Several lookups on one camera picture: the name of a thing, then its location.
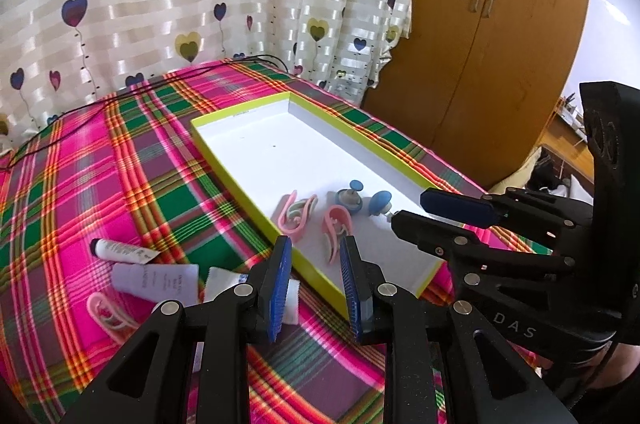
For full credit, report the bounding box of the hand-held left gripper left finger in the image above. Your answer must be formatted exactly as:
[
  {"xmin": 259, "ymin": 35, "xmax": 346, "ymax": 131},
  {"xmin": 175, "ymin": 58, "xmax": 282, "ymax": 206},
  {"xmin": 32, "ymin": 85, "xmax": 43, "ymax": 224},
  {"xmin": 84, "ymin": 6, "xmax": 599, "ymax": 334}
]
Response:
[{"xmin": 62, "ymin": 235, "xmax": 301, "ymax": 424}]

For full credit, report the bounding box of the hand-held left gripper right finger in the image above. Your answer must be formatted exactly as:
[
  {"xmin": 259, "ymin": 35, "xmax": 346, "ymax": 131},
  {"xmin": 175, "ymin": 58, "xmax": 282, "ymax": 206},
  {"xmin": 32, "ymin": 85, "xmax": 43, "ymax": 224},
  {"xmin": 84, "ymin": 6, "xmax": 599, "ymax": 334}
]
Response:
[{"xmin": 339, "ymin": 236, "xmax": 578, "ymax": 424}]

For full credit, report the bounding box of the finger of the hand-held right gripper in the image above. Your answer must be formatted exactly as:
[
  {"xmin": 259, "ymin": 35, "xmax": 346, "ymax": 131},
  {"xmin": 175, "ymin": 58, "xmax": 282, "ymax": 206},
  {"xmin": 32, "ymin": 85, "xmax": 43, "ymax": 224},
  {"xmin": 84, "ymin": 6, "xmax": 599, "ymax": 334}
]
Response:
[
  {"xmin": 391, "ymin": 209, "xmax": 577, "ymax": 287},
  {"xmin": 420, "ymin": 187, "xmax": 597, "ymax": 251}
]

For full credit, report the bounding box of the blue dome-shaped plastic gadget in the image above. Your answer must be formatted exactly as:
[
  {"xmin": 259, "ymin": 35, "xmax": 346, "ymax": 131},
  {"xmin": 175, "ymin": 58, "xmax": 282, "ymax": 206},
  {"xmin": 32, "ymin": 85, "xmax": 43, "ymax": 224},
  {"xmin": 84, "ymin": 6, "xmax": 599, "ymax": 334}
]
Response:
[{"xmin": 368, "ymin": 192, "xmax": 398, "ymax": 225}]

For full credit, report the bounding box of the pink plastic clip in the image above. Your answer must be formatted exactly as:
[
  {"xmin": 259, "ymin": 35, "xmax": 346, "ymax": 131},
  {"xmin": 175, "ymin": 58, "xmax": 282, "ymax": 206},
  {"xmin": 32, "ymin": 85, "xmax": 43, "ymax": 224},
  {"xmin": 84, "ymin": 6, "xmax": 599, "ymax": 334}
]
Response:
[
  {"xmin": 276, "ymin": 190, "xmax": 319, "ymax": 245},
  {"xmin": 86, "ymin": 292, "xmax": 143, "ymax": 346},
  {"xmin": 321, "ymin": 203, "xmax": 357, "ymax": 265}
]

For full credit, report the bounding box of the white sachet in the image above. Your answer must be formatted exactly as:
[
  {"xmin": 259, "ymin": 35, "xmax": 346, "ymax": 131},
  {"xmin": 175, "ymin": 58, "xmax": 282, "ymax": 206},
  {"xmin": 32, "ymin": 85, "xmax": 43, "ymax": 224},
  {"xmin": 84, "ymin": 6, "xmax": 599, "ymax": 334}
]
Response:
[{"xmin": 202, "ymin": 266, "xmax": 302, "ymax": 326}]

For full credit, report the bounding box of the blue ring-shaped plastic gadget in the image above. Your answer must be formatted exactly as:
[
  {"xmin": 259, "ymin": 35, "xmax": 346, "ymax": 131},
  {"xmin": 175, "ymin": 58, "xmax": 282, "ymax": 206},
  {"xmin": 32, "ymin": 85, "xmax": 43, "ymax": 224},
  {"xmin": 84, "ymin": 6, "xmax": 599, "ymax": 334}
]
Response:
[{"xmin": 326, "ymin": 179, "xmax": 367, "ymax": 217}]

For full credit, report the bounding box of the lavender tube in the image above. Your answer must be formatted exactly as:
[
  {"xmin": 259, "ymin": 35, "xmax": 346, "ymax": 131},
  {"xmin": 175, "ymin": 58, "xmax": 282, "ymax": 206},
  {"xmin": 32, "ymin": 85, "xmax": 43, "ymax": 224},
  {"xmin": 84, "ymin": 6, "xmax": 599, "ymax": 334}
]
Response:
[{"xmin": 110, "ymin": 263, "xmax": 201, "ymax": 303}]

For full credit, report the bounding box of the yellow-green cardboard box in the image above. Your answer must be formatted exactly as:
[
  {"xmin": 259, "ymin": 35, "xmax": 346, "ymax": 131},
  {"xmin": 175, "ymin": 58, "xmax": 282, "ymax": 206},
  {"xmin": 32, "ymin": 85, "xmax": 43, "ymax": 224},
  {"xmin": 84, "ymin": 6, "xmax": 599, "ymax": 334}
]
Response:
[{"xmin": 190, "ymin": 91, "xmax": 446, "ymax": 320}]

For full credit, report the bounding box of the small white tube black cap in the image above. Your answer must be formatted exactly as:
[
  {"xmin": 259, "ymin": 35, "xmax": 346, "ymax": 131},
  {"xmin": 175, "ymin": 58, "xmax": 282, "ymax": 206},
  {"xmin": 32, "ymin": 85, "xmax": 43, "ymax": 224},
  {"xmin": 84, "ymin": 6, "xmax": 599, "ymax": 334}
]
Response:
[{"xmin": 90, "ymin": 238, "xmax": 162, "ymax": 265}]

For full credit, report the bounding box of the person's right forearm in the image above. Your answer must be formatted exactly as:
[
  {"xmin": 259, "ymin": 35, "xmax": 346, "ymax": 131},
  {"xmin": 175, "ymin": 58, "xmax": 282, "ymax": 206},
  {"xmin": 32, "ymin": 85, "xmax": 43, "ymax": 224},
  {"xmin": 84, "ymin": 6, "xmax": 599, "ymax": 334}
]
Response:
[{"xmin": 597, "ymin": 339, "xmax": 640, "ymax": 392}]

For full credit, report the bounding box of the black bag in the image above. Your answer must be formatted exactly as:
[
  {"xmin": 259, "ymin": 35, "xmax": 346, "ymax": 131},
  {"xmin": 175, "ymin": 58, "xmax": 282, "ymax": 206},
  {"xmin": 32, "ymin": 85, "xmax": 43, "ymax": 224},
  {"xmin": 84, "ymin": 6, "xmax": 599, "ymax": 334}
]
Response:
[{"xmin": 529, "ymin": 156, "xmax": 563, "ymax": 192}]

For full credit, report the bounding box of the wooden wardrobe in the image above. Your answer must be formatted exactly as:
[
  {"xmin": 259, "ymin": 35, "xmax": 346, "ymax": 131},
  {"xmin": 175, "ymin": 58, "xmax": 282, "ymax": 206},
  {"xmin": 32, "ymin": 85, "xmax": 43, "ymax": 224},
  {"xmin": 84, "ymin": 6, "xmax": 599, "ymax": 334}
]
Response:
[{"xmin": 360, "ymin": 0, "xmax": 596, "ymax": 195}]

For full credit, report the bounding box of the pink green plaid blanket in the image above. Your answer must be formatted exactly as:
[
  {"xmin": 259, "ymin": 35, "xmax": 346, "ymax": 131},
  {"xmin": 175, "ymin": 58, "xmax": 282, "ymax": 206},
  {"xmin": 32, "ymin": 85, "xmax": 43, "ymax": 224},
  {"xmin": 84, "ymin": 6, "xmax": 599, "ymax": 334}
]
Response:
[{"xmin": 0, "ymin": 58, "xmax": 553, "ymax": 424}]

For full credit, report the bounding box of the black cable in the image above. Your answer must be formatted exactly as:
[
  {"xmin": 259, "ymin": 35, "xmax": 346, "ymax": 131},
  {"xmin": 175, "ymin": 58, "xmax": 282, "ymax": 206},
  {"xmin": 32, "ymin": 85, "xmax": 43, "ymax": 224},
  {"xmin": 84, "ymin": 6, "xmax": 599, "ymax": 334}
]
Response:
[{"xmin": 0, "ymin": 54, "xmax": 292, "ymax": 171}]

